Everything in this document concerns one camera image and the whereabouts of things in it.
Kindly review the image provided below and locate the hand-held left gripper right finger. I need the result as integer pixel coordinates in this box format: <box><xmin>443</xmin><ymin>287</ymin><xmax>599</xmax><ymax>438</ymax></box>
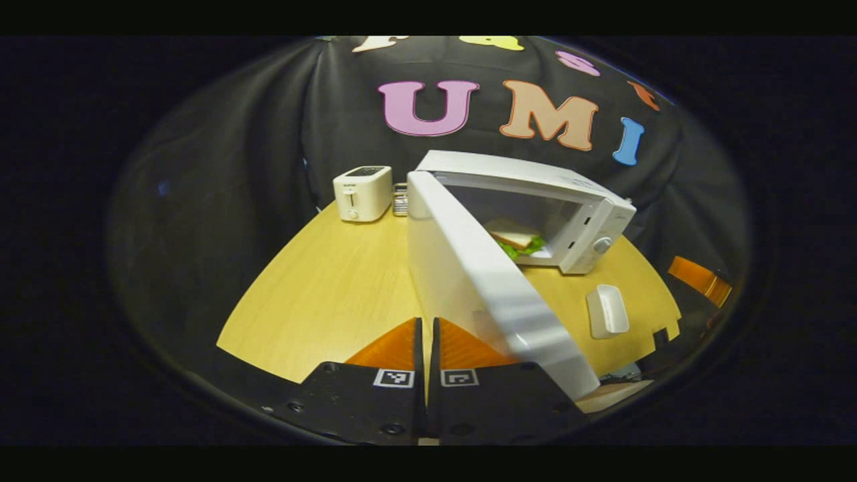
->
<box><xmin>428</xmin><ymin>317</ymin><xmax>590</xmax><ymax>444</ymax></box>

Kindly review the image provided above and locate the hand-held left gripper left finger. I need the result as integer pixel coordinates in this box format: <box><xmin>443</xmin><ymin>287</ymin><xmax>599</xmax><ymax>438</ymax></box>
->
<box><xmin>261</xmin><ymin>317</ymin><xmax>424</xmax><ymax>444</ymax></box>

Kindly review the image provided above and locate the white microwave oven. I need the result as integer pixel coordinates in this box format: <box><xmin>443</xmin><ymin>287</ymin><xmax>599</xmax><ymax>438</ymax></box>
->
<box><xmin>406</xmin><ymin>150</ymin><xmax>637</xmax><ymax>401</ymax></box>

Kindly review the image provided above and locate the sandwich with green lettuce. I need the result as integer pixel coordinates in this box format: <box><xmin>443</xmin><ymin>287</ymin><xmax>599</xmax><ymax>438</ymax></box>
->
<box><xmin>485</xmin><ymin>220</ymin><xmax>548</xmax><ymax>261</ymax></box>

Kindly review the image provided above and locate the white foam tray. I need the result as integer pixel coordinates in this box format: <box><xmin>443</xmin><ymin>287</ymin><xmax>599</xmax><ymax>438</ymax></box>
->
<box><xmin>586</xmin><ymin>285</ymin><xmax>631</xmax><ymax>340</ymax></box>

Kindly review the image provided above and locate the white toaster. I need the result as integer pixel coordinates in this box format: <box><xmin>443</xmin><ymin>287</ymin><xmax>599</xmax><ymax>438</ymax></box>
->
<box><xmin>333</xmin><ymin>165</ymin><xmax>394</xmax><ymax>223</ymax></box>

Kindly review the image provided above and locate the black backdrop cloth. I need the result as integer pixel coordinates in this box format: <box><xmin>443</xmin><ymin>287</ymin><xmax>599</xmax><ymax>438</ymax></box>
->
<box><xmin>110</xmin><ymin>37</ymin><xmax>751</xmax><ymax>376</ymax></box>

